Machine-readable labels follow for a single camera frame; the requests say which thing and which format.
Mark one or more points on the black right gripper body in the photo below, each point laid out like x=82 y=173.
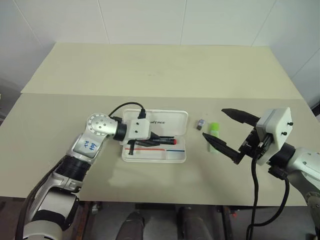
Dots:
x=252 y=145

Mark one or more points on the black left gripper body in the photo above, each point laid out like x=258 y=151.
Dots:
x=153 y=136

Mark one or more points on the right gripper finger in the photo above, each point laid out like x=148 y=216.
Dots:
x=222 y=146
x=240 y=115

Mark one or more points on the black marker with red cap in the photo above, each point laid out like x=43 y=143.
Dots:
x=168 y=142

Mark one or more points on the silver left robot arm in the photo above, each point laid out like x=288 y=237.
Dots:
x=97 y=125

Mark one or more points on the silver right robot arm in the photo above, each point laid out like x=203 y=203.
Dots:
x=305 y=160

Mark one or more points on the light green marker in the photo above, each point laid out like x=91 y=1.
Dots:
x=214 y=127

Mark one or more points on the white open pencil case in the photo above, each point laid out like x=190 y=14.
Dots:
x=175 y=120

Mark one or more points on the small dark grey block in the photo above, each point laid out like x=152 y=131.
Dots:
x=200 y=124

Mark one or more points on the dark rounded shape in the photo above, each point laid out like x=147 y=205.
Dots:
x=132 y=225

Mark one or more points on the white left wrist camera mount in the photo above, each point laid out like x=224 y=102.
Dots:
x=138 y=128

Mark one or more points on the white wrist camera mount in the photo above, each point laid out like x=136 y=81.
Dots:
x=138 y=128
x=277 y=132

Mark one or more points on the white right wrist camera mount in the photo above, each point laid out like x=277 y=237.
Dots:
x=277 y=132

